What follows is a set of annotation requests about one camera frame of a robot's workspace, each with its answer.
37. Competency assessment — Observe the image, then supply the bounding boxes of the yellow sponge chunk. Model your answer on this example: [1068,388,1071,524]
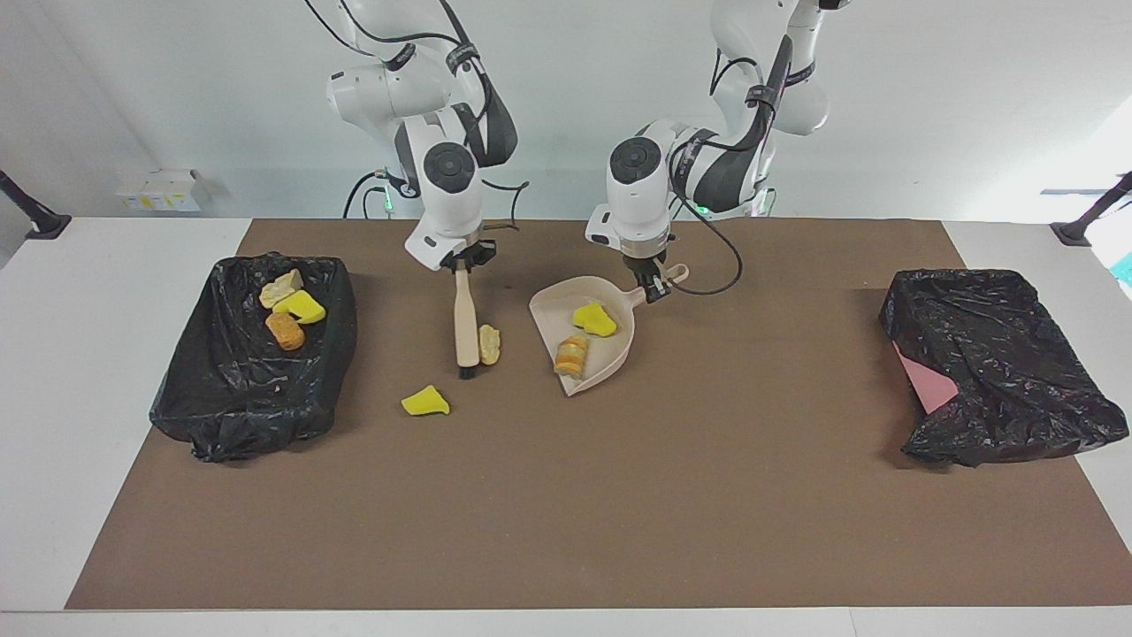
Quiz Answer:
[572,301,618,338]

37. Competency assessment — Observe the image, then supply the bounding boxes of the yellow sponge wedge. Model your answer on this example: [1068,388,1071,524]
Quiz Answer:
[401,385,451,417]

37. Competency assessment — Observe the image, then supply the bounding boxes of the brown fried nugget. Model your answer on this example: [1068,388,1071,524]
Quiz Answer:
[265,311,307,352]

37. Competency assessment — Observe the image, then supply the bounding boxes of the curved yellow sponge piece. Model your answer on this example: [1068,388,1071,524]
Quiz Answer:
[272,289,327,325]

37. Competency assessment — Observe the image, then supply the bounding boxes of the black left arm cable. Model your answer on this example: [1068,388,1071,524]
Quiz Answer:
[668,199,744,297]

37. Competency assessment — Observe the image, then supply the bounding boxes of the beige plastic dustpan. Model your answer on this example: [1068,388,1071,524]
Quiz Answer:
[529,263,690,397]

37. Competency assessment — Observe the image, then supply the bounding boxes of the striped croissant piece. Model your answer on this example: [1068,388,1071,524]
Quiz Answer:
[555,333,590,376]

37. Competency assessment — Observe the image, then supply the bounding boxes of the black camera stand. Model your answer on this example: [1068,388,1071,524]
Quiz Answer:
[0,170,73,241]
[1051,171,1132,248]

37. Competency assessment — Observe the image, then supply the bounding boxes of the pale cracker piece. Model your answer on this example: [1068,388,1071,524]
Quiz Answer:
[259,269,304,310]

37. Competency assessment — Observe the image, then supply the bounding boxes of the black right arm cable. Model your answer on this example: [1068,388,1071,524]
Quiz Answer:
[305,0,532,233]

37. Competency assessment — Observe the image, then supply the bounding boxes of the black trash bag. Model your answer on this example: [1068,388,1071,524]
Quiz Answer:
[149,252,359,464]
[878,268,1131,468]

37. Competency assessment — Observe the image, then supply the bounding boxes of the white wall box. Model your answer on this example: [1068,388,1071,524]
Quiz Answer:
[115,168,204,213]

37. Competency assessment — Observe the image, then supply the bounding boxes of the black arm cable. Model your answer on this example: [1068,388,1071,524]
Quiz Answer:
[668,199,744,297]
[305,0,532,233]

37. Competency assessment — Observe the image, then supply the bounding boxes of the brown table mat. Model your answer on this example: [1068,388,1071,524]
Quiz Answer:
[65,219,1132,611]

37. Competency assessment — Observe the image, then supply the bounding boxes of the beige brush black bristles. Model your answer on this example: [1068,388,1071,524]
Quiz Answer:
[453,265,481,380]

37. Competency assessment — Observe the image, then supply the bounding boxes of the pink bin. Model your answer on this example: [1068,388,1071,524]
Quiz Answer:
[891,341,961,415]

